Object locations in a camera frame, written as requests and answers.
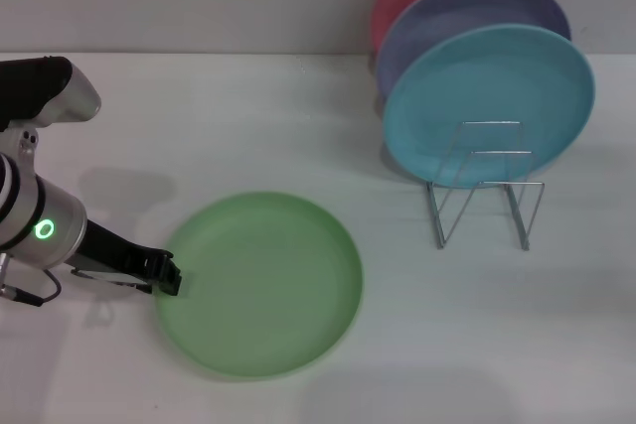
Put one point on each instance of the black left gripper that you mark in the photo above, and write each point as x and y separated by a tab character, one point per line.
102	247

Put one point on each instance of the green plastic plate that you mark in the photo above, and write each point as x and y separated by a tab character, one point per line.
263	290

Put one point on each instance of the pink plastic plate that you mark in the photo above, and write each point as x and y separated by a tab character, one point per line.
397	2

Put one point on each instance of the light blue plastic plate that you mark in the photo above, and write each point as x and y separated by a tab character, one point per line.
472	81

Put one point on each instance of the purple plastic plate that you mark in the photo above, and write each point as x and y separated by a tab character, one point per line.
447	12

